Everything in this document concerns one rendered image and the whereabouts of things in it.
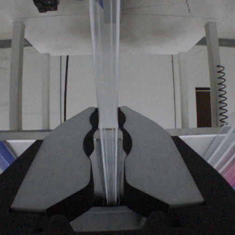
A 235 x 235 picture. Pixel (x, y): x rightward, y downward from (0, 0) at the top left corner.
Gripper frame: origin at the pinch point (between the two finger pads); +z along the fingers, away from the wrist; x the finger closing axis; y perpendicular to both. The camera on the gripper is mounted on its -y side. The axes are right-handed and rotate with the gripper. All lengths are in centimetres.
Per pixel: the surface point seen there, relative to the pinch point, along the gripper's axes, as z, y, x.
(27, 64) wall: 180, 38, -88
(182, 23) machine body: 54, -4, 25
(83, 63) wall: 179, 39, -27
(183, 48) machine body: 71, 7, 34
